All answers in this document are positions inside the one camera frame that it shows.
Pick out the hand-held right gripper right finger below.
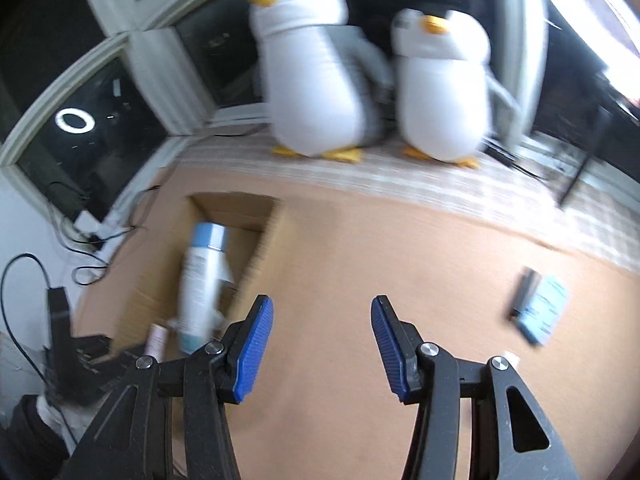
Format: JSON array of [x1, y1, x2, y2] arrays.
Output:
[[370, 295, 581, 480]]

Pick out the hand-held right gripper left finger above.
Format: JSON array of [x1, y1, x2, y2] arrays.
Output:
[[60, 295, 275, 480]]

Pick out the white spray bottle blue cap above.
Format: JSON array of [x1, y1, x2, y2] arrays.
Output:
[[177, 222, 234, 354]]

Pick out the cardboard box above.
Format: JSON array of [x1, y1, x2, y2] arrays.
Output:
[[75, 192, 284, 367]]

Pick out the small pink tube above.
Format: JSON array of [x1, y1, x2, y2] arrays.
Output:
[[144, 323, 169, 361]]

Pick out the white power adapters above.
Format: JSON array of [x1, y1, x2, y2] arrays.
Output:
[[74, 210, 128, 250]]

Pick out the small black box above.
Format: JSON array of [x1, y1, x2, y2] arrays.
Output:
[[508, 267, 542, 322]]

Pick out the light blue packet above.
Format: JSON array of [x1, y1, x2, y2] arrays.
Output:
[[517, 274, 572, 347]]

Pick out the small penguin plush toy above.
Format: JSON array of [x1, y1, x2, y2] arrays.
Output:
[[390, 7, 522, 169]]

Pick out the black tripod stand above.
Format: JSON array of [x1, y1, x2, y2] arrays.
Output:
[[556, 72, 640, 209]]

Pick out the large penguin plush toy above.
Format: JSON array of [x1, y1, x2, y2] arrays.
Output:
[[244, 0, 397, 164]]

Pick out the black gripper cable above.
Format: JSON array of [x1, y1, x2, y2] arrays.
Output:
[[0, 253, 68, 413]]

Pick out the long black cable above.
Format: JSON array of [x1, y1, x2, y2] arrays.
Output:
[[44, 180, 162, 287]]

